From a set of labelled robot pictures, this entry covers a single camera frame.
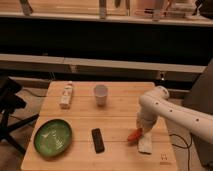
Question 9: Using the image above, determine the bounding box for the wooden shelf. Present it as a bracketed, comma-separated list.
[0, 53, 205, 82]

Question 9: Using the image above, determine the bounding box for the red pepper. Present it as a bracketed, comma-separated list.
[127, 129, 142, 142]

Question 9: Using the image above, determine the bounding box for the white paper cup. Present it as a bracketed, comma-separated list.
[93, 84, 108, 106]

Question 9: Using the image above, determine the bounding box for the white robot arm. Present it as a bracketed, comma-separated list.
[136, 86, 213, 144]

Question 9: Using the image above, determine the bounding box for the black tripod stand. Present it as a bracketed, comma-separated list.
[0, 76, 39, 154]

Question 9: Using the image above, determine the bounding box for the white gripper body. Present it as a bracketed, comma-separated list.
[136, 116, 156, 134]

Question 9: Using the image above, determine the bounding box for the black cable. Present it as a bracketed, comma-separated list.
[169, 133, 194, 171]

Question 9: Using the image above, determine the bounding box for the black remote control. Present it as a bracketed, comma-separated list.
[92, 128, 105, 153]

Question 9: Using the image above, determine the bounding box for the green plate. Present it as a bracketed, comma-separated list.
[34, 119, 72, 158]

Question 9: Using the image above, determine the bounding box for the white bottle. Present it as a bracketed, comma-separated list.
[60, 81, 73, 109]

